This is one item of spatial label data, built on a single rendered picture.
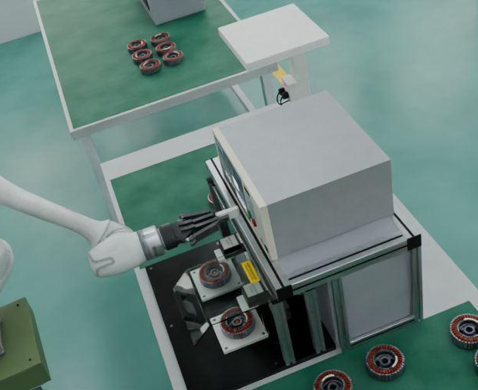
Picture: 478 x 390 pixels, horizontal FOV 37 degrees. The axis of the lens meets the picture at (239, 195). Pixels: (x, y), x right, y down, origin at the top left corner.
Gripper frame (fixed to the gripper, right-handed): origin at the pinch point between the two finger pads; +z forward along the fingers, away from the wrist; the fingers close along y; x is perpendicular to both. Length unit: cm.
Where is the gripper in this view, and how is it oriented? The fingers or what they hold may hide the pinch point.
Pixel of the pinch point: (227, 214)
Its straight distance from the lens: 204.8
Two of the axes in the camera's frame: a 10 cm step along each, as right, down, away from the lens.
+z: 9.3, -3.4, 1.4
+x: -1.8, -7.6, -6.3
